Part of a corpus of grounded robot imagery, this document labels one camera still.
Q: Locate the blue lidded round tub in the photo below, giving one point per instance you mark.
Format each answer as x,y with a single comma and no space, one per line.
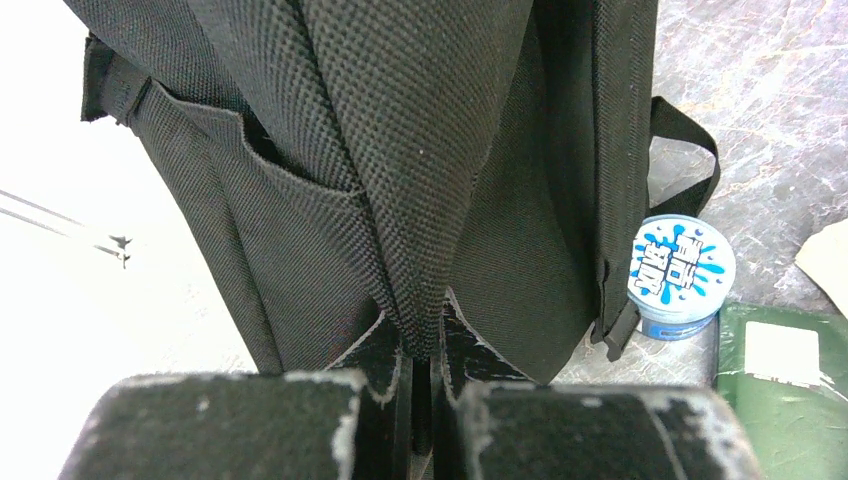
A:
681,272

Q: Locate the green notebook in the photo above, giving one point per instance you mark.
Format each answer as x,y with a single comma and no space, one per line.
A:
784,373

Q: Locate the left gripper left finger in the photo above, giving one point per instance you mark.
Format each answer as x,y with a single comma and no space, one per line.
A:
347,421

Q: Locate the black student backpack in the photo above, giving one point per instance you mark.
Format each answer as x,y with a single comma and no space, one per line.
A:
341,163

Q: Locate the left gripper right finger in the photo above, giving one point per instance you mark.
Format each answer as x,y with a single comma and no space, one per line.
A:
491,421

